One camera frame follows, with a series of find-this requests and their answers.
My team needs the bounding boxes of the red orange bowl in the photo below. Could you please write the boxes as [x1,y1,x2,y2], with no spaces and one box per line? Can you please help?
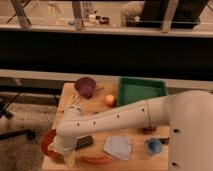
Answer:
[40,129,60,158]

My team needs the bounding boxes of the small blue bowl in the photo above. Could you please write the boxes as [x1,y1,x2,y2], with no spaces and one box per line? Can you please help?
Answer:
[145,138,162,155]

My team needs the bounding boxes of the wooden chopsticks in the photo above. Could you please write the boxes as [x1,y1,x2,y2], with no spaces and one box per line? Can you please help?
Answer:
[93,87,104,94]

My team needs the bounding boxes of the orange ball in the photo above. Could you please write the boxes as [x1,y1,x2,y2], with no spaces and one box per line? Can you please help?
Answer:
[105,95,116,107]

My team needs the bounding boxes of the purple bowl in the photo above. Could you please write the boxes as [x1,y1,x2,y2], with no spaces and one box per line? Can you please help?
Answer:
[74,77,96,98]

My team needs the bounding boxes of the light blue cloth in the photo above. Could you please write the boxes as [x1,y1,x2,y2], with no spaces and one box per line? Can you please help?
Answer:
[103,136,132,160]

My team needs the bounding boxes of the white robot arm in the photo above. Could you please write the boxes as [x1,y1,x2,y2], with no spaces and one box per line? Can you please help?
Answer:
[53,90,213,171]

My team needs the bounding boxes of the green plastic tray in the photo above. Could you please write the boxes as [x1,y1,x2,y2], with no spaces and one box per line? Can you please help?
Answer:
[117,77,168,106]

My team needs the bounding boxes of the orange carrot toy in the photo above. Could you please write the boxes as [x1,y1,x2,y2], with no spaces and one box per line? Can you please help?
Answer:
[81,156,111,164]

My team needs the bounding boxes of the dark red grapes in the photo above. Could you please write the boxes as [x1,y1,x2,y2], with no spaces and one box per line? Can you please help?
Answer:
[142,126,157,135]

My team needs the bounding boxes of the black rectangular block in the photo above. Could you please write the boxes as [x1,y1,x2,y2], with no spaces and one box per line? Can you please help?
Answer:
[76,135,93,149]

